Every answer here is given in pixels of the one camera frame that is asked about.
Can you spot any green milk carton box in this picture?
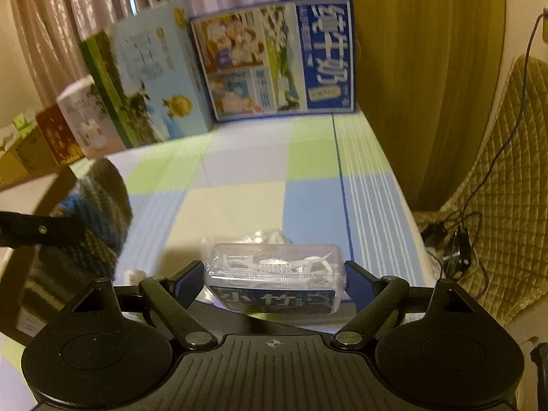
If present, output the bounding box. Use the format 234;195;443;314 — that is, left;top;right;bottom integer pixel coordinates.
79;0;214;149

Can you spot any checkered tablecloth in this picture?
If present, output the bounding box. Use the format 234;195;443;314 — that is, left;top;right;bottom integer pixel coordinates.
0;110;429;411

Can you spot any power adapter on chair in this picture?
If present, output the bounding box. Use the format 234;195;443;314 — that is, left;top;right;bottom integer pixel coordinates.
421;223;472;281

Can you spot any blue milk carton box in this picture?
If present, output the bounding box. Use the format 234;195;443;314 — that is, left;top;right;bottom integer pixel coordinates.
191;0;357;122

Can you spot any wooden wardrobe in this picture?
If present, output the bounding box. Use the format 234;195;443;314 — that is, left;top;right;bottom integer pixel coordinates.
352;0;506;211

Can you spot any red gift box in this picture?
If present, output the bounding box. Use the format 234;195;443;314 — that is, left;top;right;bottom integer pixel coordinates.
35;104;85;165

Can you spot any cotton swabs bag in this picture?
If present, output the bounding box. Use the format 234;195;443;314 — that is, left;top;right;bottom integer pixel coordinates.
200;229;292;250

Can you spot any dental floss picks box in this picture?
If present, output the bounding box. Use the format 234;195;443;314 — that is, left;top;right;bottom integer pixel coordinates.
204;243;347;314

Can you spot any black power cord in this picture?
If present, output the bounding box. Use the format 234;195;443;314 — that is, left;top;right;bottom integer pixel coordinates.
421;14;545;296

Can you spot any white humidifier box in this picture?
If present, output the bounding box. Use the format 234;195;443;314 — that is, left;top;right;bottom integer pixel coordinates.
56;74;125;159

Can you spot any brown cardboard storage box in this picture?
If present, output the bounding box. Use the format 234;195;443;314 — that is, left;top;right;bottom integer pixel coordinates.
0;167;77;345

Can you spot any quilted chair cover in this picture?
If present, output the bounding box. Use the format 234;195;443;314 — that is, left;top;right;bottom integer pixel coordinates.
413;56;547;324

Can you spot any patterned knit sock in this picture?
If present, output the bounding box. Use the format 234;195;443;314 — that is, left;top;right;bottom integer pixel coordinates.
20;157;135;301

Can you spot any brown cardboard carton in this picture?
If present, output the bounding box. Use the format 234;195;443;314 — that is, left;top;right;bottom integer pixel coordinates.
1;112;58;189

